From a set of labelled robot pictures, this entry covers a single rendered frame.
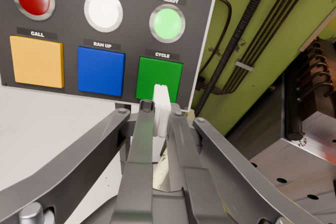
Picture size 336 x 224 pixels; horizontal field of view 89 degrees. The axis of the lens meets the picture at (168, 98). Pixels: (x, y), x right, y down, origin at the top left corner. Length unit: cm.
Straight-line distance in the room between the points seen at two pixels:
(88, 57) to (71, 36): 4
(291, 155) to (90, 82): 47
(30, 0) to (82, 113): 124
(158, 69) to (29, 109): 146
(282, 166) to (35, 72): 58
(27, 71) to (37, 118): 125
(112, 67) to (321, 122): 46
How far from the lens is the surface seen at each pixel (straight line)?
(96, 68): 31
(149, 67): 30
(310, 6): 53
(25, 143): 152
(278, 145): 50
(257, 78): 61
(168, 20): 30
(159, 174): 61
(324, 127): 53
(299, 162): 54
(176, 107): 17
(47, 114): 160
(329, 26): 92
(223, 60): 56
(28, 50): 36
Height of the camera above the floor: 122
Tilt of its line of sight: 49 degrees down
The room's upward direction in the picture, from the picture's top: 15 degrees clockwise
